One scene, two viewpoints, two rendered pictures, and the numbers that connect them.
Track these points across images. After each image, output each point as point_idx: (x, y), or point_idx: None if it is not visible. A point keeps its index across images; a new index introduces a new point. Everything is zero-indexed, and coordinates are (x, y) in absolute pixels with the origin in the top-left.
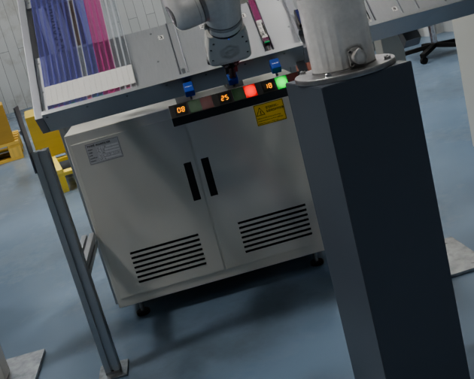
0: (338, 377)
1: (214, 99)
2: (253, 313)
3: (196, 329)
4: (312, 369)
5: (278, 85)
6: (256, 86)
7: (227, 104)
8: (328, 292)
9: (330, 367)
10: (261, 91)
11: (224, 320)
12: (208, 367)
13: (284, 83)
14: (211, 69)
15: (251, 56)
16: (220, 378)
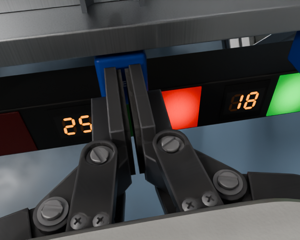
0: (154, 211)
1: (37, 127)
2: (83, 64)
3: (22, 71)
4: (134, 192)
5: (274, 104)
6: (207, 96)
7: (87, 143)
8: (161, 55)
9: (149, 195)
10: (213, 115)
11: (52, 65)
12: (41, 153)
13: (297, 101)
14: (3, 65)
15: (268, 15)
16: (53, 177)
